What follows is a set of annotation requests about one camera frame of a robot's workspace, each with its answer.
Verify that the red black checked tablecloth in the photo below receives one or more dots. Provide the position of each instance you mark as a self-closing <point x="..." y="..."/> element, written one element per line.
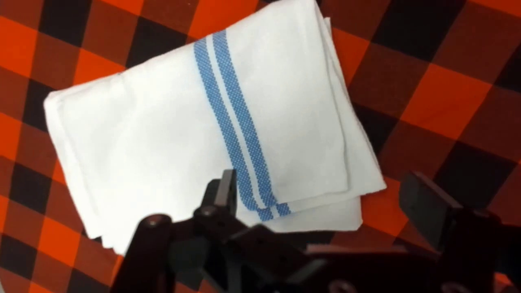
<point x="445" y="98"/>

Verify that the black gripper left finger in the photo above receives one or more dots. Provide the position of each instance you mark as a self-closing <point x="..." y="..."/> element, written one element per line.
<point x="222" y="200"/>

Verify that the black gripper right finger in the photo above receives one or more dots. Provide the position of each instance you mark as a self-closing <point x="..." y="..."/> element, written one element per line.
<point x="434" y="212"/>

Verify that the white towel with blue stripes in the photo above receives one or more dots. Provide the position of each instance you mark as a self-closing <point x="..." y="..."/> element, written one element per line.
<point x="164" y="124"/>

